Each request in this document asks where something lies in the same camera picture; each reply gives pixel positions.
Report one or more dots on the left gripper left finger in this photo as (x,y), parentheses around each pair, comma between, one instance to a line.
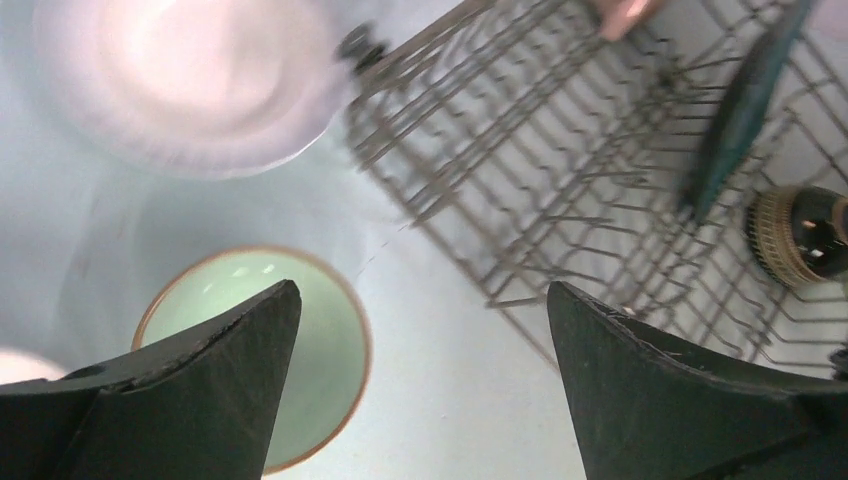
(200,404)

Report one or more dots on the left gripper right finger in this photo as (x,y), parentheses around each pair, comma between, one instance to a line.
(646,404)

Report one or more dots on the brown patterned bowl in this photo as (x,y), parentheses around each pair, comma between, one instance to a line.
(798,234)

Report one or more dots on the white ceramic plate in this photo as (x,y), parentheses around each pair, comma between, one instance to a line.
(195,89)

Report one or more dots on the teal square plate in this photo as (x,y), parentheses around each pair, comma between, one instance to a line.
(740,115)

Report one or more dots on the pink ceramic mug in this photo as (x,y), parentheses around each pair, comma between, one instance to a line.
(619,17)

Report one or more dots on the green glazed bowl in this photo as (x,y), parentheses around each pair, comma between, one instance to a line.
(331,360)

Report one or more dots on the small white bowl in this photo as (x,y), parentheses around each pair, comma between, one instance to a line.
(20,366)

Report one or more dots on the grey wire dish rack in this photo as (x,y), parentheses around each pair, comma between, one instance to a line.
(530,150)

